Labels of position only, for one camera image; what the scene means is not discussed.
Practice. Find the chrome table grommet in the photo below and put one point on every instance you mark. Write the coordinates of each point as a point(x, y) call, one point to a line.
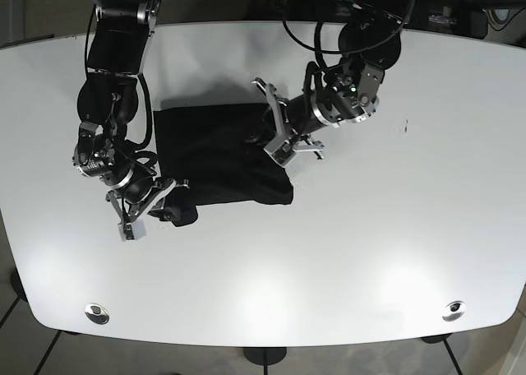
point(453, 311)
point(96, 314)

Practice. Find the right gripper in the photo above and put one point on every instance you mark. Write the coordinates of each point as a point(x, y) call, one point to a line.
point(134, 188)

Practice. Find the black table base foot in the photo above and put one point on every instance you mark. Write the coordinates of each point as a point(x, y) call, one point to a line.
point(262, 356)

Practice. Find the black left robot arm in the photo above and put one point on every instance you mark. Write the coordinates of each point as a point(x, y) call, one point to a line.
point(354, 43)

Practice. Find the right chrome table grommet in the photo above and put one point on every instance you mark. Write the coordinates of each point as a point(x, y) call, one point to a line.
point(453, 311)

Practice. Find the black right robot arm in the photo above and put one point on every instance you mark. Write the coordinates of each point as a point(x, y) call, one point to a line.
point(117, 118)

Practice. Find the left chrome table grommet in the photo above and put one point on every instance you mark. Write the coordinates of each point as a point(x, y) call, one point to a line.
point(96, 314)

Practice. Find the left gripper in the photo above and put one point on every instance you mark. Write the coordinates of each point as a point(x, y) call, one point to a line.
point(343, 102)

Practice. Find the plain black T-shirt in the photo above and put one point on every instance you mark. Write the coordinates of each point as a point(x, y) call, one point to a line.
point(219, 149)

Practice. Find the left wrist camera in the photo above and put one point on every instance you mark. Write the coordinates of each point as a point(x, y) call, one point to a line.
point(281, 152)

